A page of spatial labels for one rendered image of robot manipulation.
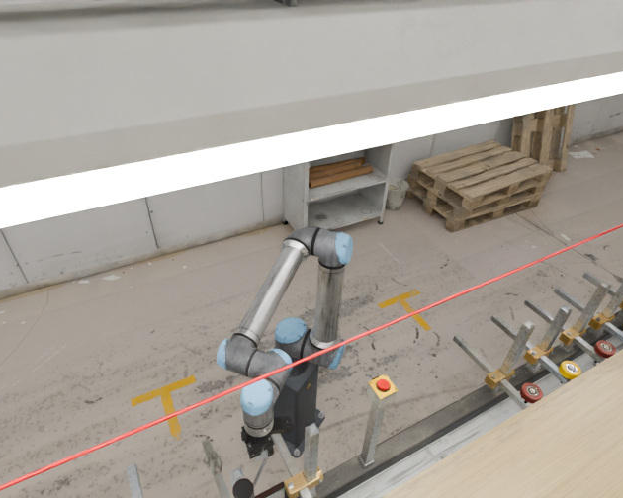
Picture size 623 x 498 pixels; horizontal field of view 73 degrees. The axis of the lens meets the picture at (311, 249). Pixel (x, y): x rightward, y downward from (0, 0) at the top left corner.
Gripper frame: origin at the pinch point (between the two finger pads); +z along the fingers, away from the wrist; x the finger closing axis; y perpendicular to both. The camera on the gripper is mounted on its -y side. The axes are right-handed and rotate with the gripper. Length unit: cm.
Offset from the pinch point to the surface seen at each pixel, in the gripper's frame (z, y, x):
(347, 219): 85, -172, -211
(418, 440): 29, -63, 11
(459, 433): 37, -86, 14
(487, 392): 29, -106, 7
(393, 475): 37, -48, 15
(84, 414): 99, 72, -119
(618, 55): -135, -14, 47
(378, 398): -21.6, -34.8, 10.3
